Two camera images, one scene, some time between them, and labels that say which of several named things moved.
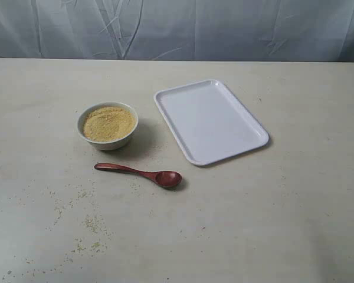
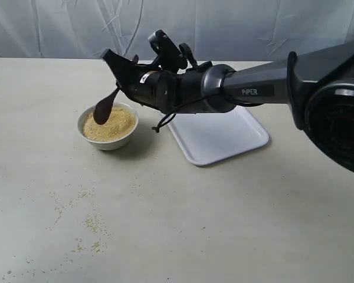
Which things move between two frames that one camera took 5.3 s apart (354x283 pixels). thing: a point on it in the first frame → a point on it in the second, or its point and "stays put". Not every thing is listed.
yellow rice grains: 107,123 stays put
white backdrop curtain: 305,30 stays put
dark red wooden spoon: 167,178 → 102,109
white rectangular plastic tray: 208,121 stays put
